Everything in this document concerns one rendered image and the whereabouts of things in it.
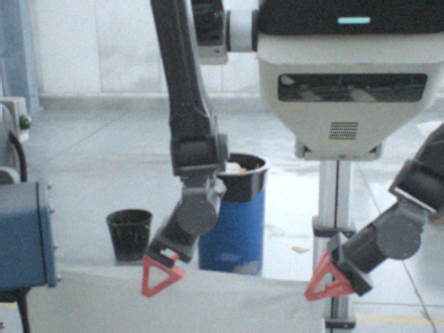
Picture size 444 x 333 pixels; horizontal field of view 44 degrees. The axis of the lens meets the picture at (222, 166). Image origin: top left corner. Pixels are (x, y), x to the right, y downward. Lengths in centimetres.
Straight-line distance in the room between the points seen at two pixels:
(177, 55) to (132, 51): 841
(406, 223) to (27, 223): 46
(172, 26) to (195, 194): 22
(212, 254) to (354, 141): 201
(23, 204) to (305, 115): 80
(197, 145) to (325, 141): 56
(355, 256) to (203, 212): 23
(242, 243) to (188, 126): 241
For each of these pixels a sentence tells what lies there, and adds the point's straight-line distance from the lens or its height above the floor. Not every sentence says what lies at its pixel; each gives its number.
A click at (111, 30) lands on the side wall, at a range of 922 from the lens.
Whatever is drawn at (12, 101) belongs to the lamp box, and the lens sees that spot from 109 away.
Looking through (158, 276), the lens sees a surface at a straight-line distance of 93.
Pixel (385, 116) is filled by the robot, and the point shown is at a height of 126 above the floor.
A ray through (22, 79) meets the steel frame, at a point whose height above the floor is 51.
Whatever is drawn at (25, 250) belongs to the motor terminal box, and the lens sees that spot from 57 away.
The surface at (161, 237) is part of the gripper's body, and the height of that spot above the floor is 115.
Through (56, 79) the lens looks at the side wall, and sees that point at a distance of 961.
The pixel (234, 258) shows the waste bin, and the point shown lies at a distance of 319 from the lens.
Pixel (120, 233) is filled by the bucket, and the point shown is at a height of 20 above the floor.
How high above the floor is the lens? 148
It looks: 15 degrees down
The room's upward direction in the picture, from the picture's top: 1 degrees counter-clockwise
